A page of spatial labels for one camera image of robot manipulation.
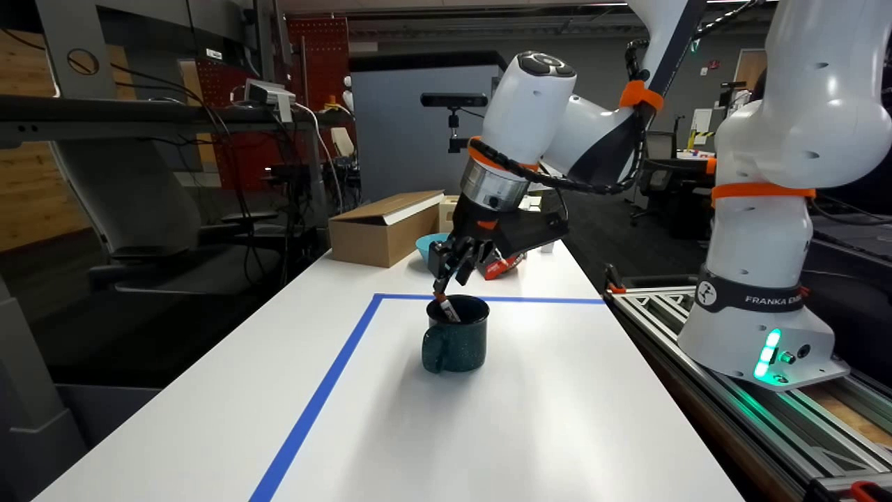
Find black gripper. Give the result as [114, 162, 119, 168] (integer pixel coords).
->
[427, 202, 528, 300]

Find aluminium rail frame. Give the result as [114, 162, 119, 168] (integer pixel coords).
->
[599, 261, 892, 502]

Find blue tape rectangle outline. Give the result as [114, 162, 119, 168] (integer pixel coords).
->
[248, 290, 609, 502]

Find brown cardboard box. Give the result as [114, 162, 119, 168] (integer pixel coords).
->
[327, 188, 445, 269]

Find grey partition board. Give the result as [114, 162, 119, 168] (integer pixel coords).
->
[348, 62, 510, 202]

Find white power adapter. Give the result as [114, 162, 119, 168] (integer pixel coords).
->
[243, 74, 298, 126]

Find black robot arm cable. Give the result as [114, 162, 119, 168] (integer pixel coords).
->
[469, 53, 673, 198]

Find orange red snack bag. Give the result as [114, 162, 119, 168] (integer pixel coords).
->
[480, 250, 523, 282]

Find dark teal enamel mug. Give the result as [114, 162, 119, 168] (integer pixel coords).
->
[419, 292, 494, 377]

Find black camera on stand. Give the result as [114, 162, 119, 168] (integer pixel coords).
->
[419, 89, 490, 155]

